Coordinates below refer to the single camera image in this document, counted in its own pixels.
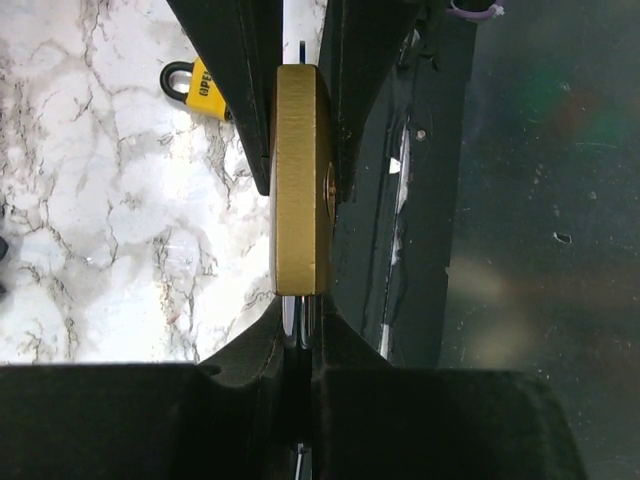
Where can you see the brass padlock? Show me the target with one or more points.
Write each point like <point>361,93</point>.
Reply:
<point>302,196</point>

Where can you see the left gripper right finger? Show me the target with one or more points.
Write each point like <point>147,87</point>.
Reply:
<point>372,420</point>

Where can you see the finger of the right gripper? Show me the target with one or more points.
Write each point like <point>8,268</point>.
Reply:
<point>361,41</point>
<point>240,44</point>

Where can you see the yellow black padlock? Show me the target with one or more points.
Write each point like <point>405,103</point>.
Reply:
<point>202,95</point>

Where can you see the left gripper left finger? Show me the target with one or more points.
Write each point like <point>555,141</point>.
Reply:
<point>211,420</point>

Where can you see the black mounting rail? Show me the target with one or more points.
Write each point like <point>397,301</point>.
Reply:
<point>393,235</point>

